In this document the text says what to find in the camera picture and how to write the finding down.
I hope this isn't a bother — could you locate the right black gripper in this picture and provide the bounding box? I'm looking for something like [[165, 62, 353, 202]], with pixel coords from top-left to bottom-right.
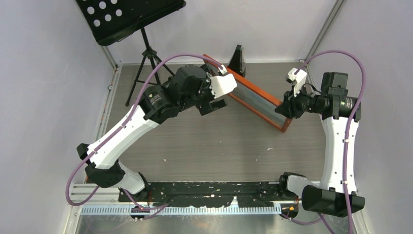
[[275, 83, 326, 119]]

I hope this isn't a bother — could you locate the orange wooden picture frame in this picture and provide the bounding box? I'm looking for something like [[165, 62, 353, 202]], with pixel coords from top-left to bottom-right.
[[202, 53, 294, 134]]

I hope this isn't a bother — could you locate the clear acrylic sheet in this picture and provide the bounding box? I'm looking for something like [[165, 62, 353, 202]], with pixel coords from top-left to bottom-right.
[[230, 82, 286, 129]]

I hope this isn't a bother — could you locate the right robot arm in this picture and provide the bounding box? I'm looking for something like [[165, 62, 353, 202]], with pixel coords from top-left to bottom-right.
[[275, 68, 365, 217]]

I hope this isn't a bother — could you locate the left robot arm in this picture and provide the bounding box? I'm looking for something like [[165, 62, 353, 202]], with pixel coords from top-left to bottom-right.
[[77, 65, 237, 202]]

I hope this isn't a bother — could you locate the black metronome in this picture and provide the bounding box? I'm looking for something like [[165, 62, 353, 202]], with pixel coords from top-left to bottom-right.
[[227, 44, 246, 77]]

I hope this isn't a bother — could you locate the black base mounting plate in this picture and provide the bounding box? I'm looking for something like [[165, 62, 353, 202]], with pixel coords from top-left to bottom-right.
[[132, 181, 300, 208]]

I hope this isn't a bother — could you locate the black music stand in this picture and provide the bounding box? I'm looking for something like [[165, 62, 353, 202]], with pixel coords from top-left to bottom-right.
[[75, 0, 186, 106]]

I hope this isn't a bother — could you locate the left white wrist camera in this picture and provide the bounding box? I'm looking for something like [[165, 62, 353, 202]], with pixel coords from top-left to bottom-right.
[[209, 65, 237, 99]]

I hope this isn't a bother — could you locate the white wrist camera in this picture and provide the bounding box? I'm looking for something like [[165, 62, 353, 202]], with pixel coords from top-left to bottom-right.
[[285, 68, 307, 97], [209, 65, 237, 99]]

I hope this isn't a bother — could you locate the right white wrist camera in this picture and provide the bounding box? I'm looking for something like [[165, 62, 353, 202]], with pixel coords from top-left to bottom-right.
[[285, 68, 307, 97]]

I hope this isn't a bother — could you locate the white slotted cable duct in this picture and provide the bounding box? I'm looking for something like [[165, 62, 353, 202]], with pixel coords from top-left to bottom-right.
[[80, 204, 282, 215]]

